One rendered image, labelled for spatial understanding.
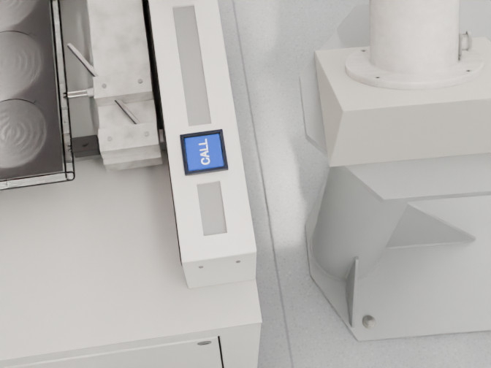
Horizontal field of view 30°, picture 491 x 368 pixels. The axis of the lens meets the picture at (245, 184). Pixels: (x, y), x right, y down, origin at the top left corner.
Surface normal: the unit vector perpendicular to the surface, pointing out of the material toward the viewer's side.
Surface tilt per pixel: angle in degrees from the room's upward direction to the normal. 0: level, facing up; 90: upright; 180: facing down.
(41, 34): 0
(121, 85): 0
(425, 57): 45
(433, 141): 90
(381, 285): 0
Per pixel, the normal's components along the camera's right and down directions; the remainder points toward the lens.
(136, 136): 0.00, -0.34
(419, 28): -0.04, 0.43
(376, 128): 0.10, 0.94
